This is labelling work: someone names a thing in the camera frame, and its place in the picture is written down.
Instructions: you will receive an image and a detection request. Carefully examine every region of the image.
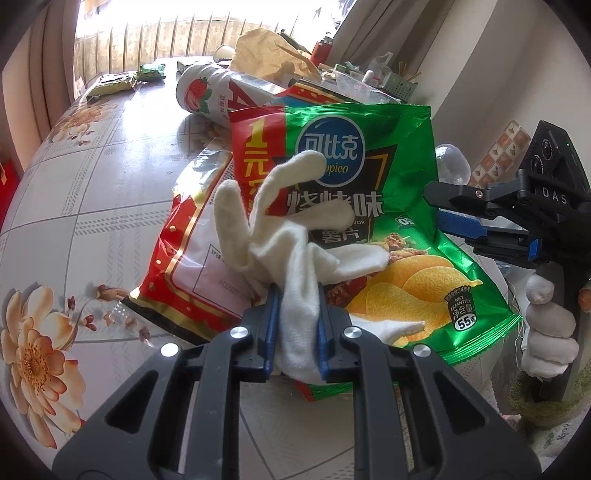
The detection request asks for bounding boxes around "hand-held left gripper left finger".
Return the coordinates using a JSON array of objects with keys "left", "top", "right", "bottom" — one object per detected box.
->
[{"left": 53, "top": 284, "right": 282, "bottom": 480}]

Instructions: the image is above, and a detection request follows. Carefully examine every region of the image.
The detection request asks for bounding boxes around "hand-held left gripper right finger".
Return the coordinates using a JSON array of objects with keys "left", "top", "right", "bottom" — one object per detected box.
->
[{"left": 318, "top": 284, "right": 541, "bottom": 480}]

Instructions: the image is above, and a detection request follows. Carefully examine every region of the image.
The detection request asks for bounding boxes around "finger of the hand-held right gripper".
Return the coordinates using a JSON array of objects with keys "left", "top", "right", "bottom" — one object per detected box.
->
[
  {"left": 436, "top": 208, "right": 542, "bottom": 269},
  {"left": 424, "top": 181, "right": 522, "bottom": 219}
]

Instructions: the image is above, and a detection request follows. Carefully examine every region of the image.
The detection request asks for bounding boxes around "green potato chip bag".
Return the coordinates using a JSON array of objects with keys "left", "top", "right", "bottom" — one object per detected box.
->
[{"left": 229, "top": 104, "right": 522, "bottom": 402}]

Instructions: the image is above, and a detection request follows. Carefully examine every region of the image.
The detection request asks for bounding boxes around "white cotton glove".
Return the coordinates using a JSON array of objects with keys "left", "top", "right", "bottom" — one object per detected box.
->
[{"left": 213, "top": 152, "right": 426, "bottom": 384}]

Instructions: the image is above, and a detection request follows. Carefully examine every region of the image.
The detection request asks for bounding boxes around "person's right hand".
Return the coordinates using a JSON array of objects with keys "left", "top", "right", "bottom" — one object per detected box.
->
[{"left": 522, "top": 274, "right": 591, "bottom": 379}]

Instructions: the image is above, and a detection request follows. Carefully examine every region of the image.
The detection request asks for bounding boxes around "clear plastic bottle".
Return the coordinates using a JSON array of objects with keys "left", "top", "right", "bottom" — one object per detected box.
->
[{"left": 434, "top": 144, "right": 472, "bottom": 185}]

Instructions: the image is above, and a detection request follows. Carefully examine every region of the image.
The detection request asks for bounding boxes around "patterned paper sheet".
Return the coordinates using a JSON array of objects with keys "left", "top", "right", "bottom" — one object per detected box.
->
[{"left": 473, "top": 121, "right": 532, "bottom": 188}]

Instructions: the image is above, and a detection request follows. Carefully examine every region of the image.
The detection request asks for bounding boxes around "red and white snack bag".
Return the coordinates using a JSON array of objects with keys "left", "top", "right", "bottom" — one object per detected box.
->
[{"left": 128, "top": 148, "right": 278, "bottom": 347}]

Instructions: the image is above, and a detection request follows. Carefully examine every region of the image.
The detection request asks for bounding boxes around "green plastic basket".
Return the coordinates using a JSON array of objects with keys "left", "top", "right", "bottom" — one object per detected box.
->
[{"left": 376, "top": 71, "right": 419, "bottom": 104}]

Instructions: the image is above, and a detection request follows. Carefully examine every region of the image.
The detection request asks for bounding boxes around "small white plastic bag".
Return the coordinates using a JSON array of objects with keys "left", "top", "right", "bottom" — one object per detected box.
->
[{"left": 365, "top": 52, "right": 393, "bottom": 75}]

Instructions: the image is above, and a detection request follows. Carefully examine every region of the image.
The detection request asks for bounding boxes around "red foil snack packet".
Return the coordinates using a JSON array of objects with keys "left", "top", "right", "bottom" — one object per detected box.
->
[{"left": 270, "top": 80, "right": 365, "bottom": 108}]

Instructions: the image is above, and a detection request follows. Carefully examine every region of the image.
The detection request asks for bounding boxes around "grey curtain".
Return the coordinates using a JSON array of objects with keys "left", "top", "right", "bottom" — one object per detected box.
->
[{"left": 330, "top": 0, "right": 467, "bottom": 75}]

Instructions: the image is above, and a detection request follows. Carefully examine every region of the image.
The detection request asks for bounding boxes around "green fuzzy cloth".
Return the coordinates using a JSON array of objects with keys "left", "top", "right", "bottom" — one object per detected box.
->
[{"left": 503, "top": 369, "right": 591, "bottom": 428}]

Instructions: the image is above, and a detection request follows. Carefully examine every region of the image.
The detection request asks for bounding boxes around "floral tablecloth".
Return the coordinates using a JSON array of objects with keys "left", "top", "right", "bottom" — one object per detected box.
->
[{"left": 0, "top": 55, "right": 509, "bottom": 480}]

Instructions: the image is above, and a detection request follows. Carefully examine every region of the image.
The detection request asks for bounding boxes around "strawberry milk drink bottle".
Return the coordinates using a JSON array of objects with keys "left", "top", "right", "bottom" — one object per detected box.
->
[{"left": 175, "top": 64, "right": 287, "bottom": 127}]

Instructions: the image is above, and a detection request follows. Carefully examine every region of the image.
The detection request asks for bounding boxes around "crumpled brown paper bag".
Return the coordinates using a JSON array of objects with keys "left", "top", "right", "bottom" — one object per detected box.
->
[{"left": 229, "top": 28, "right": 321, "bottom": 88}]

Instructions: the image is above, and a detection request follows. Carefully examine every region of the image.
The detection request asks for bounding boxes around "small white box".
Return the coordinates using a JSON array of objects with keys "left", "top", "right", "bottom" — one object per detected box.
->
[{"left": 177, "top": 58, "right": 218, "bottom": 73}]

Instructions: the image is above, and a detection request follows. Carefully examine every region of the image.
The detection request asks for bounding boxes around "large green wipes packet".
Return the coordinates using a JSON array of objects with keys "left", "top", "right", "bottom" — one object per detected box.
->
[{"left": 85, "top": 71, "right": 139, "bottom": 97}]

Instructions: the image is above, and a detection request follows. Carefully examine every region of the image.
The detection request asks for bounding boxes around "metal window railing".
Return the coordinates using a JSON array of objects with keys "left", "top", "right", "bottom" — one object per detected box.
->
[{"left": 74, "top": 14, "right": 333, "bottom": 79}]

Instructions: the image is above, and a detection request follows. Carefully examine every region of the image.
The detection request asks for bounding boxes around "beige curtain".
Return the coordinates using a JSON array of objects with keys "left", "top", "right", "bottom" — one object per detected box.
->
[{"left": 25, "top": 0, "right": 84, "bottom": 125}]

